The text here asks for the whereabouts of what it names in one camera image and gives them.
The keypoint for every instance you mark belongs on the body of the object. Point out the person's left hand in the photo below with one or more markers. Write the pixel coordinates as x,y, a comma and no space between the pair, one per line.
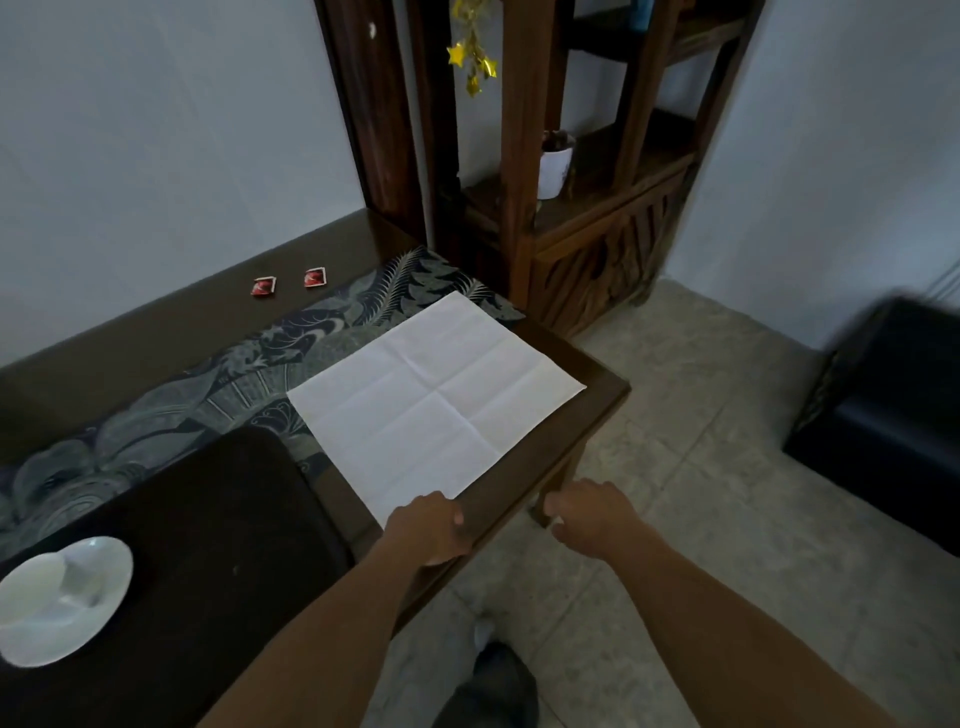
427,529

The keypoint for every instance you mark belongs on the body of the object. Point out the person's right hand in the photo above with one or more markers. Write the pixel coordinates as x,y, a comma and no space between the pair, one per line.
600,517

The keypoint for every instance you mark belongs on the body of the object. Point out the white napkin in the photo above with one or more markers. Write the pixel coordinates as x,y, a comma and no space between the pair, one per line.
435,397

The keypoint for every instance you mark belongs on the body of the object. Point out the dark brown tray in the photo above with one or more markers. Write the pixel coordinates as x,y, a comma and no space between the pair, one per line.
225,540

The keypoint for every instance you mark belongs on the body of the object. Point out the red sachet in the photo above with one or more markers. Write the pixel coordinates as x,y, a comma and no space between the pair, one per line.
263,287
315,277

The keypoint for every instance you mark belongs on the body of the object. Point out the white saucer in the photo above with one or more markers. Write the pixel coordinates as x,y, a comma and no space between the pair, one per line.
97,600

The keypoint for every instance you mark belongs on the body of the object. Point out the white cup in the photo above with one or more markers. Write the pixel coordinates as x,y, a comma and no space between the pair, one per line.
37,589

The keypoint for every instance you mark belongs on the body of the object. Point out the person's left forearm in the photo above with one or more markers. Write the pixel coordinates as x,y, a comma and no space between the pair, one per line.
330,645

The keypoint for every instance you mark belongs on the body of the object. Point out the person's right forearm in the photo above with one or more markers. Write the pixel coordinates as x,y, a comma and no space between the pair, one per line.
720,645

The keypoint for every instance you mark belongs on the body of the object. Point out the person's dark shoe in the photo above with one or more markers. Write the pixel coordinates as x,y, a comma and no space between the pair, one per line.
491,690

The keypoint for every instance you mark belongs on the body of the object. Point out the dark patterned table runner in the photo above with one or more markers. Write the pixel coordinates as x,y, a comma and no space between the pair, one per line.
225,390

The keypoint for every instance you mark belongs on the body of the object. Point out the wooden shelf cabinet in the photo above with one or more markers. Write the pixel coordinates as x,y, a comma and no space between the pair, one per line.
592,240

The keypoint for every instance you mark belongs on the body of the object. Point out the black ottoman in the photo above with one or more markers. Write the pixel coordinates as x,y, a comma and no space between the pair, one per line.
885,420

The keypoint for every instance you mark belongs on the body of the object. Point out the small white pot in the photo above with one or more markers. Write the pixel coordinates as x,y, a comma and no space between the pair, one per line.
553,171

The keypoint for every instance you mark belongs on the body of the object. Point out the gold star garland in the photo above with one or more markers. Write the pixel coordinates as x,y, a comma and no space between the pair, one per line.
472,60

